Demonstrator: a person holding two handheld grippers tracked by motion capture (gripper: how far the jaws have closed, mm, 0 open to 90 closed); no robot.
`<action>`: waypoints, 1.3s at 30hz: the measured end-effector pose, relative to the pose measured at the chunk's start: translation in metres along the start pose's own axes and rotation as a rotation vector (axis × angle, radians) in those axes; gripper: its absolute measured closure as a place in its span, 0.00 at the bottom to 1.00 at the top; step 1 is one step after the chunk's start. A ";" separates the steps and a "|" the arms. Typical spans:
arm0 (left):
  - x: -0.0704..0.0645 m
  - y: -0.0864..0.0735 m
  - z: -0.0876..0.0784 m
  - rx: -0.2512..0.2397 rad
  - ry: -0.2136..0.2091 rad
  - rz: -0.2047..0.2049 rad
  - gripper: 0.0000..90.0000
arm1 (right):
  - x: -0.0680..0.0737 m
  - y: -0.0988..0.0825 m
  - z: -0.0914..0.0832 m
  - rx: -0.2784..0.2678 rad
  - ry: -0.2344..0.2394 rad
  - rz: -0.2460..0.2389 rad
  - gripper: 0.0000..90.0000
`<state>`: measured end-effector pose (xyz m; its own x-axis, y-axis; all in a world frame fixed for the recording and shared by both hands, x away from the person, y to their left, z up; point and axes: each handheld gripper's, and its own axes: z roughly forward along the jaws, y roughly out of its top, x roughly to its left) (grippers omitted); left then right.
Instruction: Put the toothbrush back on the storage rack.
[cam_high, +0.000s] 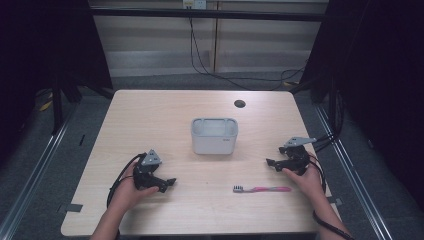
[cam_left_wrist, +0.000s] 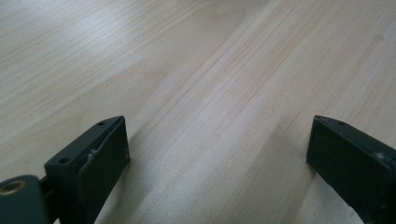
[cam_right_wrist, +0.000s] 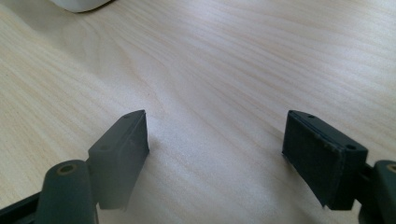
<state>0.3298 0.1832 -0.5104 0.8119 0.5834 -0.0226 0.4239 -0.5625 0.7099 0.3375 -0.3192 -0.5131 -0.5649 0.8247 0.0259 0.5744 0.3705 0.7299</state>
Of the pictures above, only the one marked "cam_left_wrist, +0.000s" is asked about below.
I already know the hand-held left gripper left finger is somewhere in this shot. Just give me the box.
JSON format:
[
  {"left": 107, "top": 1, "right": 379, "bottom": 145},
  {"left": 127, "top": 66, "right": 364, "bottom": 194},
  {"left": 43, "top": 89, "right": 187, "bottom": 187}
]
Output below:
[{"left": 44, "top": 115, "right": 131, "bottom": 224}]

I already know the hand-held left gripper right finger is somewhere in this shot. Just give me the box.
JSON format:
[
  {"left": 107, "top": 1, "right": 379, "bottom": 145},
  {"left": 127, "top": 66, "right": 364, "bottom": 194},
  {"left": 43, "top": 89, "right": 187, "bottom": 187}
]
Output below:
[{"left": 305, "top": 115, "right": 396, "bottom": 224}]

